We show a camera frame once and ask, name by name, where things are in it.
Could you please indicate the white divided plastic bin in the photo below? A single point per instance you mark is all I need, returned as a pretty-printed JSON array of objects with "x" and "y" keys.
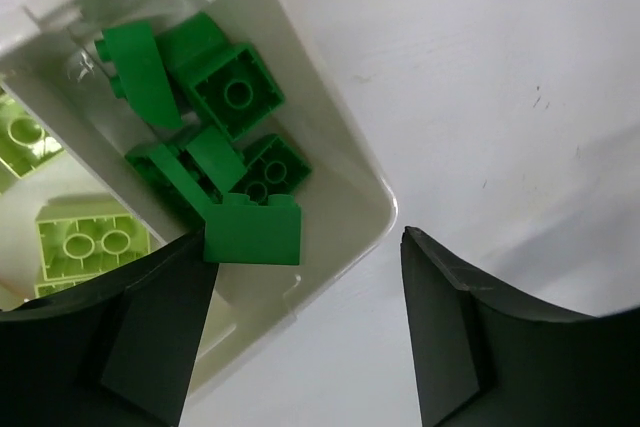
[{"x": 50, "y": 66}]

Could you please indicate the large dark green lego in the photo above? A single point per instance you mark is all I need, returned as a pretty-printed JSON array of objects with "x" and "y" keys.
[{"x": 241, "y": 231}]

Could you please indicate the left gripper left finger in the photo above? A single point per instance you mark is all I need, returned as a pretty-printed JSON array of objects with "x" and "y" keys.
[{"x": 117, "y": 350}]

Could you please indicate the dark green lego square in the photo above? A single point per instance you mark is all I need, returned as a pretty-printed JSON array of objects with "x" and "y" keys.
[{"x": 226, "y": 83}]

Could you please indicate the lime lego in bin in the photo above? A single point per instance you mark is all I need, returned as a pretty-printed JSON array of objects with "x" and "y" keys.
[{"x": 25, "y": 145}]

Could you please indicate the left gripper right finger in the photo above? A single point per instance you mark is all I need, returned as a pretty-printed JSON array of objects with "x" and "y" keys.
[{"x": 488, "y": 354}]

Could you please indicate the green half round lego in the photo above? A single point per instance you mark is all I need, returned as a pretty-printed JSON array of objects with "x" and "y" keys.
[{"x": 140, "y": 77}]

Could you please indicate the lime green lego brick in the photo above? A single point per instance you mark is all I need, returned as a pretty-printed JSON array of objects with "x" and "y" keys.
[{"x": 83, "y": 240}]

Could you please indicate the small dark green lego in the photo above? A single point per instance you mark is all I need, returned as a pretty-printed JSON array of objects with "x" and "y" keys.
[{"x": 190, "y": 171}]

